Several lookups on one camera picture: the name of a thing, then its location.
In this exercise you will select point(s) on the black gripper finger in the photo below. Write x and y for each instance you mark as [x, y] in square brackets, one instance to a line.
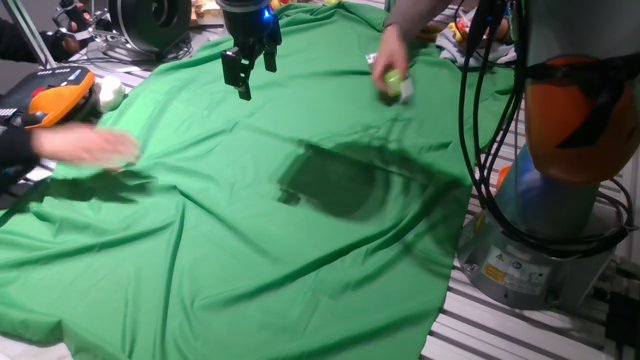
[234, 67]
[270, 59]

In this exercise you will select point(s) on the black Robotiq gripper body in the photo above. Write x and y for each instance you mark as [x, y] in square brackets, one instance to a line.
[247, 25]

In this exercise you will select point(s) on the small green wind-up toy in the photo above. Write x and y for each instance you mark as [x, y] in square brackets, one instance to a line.
[393, 80]

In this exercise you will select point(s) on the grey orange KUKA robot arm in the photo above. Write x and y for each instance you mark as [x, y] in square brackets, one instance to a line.
[575, 115]

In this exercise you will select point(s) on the black-sleeved forearm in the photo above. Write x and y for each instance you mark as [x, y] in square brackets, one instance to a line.
[25, 42]

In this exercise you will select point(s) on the hand of grey-sleeved person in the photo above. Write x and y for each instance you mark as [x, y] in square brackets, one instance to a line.
[390, 50]

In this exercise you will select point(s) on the hand of black-sleeved person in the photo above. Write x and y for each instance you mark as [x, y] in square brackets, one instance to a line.
[85, 145]
[71, 46]

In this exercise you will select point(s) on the yellow plastic toy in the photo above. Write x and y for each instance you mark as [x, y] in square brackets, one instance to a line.
[284, 4]

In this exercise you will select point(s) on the beige wooden box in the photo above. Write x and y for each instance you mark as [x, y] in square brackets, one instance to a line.
[205, 12]

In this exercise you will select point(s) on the black round fan housing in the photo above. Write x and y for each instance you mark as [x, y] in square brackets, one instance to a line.
[150, 22]

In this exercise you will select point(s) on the small white packet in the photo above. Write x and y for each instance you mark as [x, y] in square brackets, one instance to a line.
[371, 58]

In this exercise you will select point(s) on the silver metal stand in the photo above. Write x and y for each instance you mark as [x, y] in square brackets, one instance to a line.
[107, 40]

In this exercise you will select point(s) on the green cloth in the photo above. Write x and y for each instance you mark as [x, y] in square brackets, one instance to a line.
[200, 225]

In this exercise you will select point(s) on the orange yellow toy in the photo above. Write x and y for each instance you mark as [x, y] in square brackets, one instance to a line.
[431, 33]

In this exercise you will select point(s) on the orange black teach pendant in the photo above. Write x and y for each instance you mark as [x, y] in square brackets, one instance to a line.
[55, 100]

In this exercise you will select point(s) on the slanted grey metal bar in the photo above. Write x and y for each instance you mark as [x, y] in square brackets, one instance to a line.
[27, 35]

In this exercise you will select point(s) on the orange green toy tool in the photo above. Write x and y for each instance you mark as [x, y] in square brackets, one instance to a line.
[502, 177]

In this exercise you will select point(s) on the black connector box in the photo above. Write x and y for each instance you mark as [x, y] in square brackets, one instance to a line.
[622, 320]

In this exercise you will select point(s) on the green frame post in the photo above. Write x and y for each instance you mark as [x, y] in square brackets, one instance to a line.
[388, 4]

